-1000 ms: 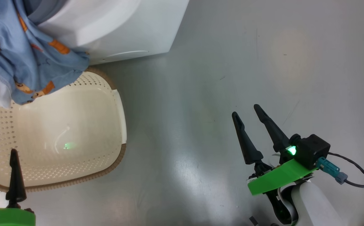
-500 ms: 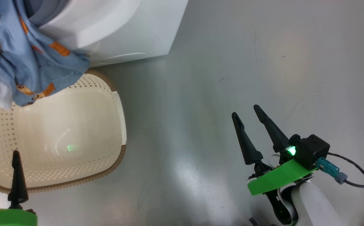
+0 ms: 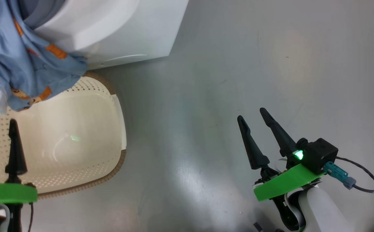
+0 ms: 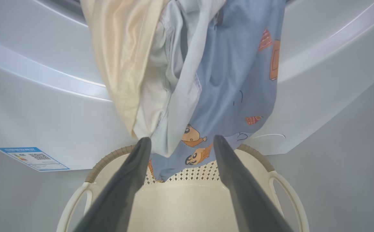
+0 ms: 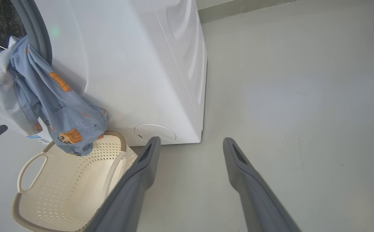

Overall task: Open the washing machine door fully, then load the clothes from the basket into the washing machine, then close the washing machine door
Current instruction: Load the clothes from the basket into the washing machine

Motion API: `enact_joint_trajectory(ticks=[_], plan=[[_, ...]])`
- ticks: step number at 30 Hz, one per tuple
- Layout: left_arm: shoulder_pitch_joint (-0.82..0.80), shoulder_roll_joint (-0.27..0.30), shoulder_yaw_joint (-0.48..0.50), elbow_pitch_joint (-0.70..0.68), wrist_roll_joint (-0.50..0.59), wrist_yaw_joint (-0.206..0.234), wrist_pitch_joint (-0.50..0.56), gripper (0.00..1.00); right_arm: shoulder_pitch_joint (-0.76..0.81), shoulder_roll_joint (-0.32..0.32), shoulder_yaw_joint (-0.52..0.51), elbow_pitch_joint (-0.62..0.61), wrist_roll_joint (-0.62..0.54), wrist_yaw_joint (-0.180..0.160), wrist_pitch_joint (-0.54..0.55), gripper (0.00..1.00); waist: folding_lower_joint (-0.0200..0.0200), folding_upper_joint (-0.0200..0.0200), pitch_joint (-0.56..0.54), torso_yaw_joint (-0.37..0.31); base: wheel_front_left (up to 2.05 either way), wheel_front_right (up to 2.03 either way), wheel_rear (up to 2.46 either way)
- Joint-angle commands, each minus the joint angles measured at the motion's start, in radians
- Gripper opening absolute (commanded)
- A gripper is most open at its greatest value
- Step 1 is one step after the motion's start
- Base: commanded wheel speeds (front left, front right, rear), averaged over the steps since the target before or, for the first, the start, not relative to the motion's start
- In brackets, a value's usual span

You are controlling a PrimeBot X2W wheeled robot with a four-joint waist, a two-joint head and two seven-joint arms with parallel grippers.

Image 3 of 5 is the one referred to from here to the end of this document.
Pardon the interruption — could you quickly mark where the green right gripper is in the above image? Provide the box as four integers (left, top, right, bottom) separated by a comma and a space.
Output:
237, 107, 326, 231

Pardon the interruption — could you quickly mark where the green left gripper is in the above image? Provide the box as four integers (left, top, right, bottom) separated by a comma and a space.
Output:
0, 119, 38, 205

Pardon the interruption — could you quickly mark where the blue garment with bear print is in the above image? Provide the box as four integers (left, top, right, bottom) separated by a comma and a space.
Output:
0, 0, 88, 115

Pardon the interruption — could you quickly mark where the grey rubber door gasket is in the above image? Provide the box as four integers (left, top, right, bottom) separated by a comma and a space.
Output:
19, 0, 66, 28

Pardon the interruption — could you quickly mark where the white front-load washing machine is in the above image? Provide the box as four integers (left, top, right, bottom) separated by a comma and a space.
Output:
23, 0, 190, 70

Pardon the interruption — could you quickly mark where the cream perforated laundry basket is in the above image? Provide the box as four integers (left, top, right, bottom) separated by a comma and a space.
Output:
0, 72, 128, 199

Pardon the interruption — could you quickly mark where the brown left gripper cable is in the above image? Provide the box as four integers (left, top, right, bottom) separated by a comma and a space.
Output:
27, 203, 34, 232

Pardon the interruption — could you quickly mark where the teal right camera connector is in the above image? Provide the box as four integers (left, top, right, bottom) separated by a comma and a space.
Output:
323, 161, 357, 190

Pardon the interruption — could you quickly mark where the black right camera cable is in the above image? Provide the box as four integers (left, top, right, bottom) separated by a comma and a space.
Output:
335, 156, 374, 232

